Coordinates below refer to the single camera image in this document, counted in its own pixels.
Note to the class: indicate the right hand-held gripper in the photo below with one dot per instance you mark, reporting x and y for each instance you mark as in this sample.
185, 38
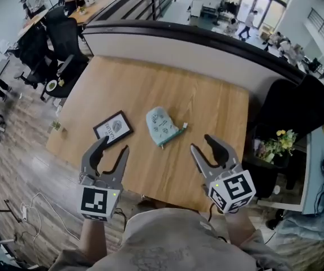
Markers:
232, 189

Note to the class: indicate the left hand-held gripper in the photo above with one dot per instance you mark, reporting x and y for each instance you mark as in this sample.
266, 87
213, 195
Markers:
94, 200

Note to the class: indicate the light blue zipper pouch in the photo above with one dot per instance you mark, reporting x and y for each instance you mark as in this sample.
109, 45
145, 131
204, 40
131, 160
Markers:
161, 124

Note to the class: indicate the person's right forearm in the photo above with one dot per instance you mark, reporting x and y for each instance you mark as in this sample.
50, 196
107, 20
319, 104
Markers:
239, 226

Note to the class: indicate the person's left forearm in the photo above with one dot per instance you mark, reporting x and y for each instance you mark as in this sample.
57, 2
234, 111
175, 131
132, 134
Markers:
94, 238

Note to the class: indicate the black framed picture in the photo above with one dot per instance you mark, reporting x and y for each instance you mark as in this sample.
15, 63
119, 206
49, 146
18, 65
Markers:
113, 127

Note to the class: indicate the small potted plant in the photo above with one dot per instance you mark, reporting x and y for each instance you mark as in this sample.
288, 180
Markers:
56, 125

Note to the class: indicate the yellow flower bouquet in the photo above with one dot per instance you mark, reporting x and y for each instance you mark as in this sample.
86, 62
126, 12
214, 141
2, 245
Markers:
280, 144

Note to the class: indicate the person's beige shirt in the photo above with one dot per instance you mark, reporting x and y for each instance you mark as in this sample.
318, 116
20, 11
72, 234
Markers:
178, 241

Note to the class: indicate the plate with green food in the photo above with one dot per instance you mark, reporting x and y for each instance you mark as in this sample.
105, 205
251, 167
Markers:
51, 85

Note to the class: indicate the black padded chair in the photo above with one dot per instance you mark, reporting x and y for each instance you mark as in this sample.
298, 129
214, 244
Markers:
294, 109

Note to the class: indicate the light blue desk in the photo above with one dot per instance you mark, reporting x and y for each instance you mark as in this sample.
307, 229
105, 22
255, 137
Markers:
320, 179

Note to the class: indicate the black handrail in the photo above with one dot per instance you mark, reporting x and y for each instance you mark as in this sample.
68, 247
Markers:
207, 37

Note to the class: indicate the black mesh office chair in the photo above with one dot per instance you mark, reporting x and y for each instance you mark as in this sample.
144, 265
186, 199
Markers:
65, 44

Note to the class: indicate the long wooden desk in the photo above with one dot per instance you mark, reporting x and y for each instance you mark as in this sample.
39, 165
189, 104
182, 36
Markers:
94, 8

